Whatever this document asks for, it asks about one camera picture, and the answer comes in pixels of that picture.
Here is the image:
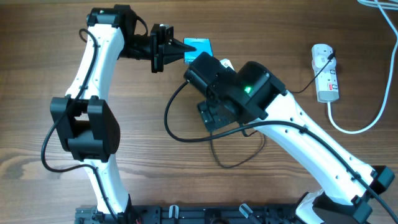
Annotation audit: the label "white power strip cord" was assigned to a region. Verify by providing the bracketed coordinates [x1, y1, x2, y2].
[326, 0, 398, 135]

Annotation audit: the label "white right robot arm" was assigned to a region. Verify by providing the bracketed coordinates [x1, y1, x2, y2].
[184, 53, 394, 223]

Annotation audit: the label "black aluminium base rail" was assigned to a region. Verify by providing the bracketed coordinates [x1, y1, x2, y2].
[74, 203, 312, 224]

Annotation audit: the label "white power strip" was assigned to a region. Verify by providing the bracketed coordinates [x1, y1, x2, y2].
[312, 44, 339, 103]

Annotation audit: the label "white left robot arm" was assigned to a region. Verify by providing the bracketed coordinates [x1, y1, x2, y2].
[50, 4, 194, 223]

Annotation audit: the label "white cables top corner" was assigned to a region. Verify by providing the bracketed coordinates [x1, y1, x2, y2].
[356, 0, 398, 11]

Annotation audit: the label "Galaxy S25 smartphone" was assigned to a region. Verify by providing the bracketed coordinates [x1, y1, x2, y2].
[183, 38, 213, 65]

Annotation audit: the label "black USB charging cable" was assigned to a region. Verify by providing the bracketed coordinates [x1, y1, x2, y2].
[210, 50, 336, 169]

